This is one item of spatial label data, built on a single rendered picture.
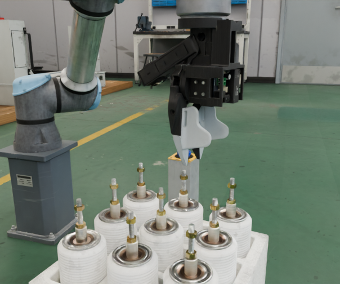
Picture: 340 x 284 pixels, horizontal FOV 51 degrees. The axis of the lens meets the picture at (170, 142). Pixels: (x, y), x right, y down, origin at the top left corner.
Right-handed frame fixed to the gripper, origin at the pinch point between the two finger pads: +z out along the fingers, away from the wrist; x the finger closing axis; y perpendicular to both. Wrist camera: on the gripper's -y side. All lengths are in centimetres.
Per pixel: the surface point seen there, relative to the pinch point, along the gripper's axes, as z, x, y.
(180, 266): 21.1, 0.0, -1.2
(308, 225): 47, 77, 4
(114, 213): 20.3, 7.1, -23.5
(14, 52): -6, 138, -258
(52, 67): 34, 392, -538
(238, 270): 30.3, 17.1, 2.7
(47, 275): 28.5, -9.0, -27.4
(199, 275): 21.4, -0.1, 2.6
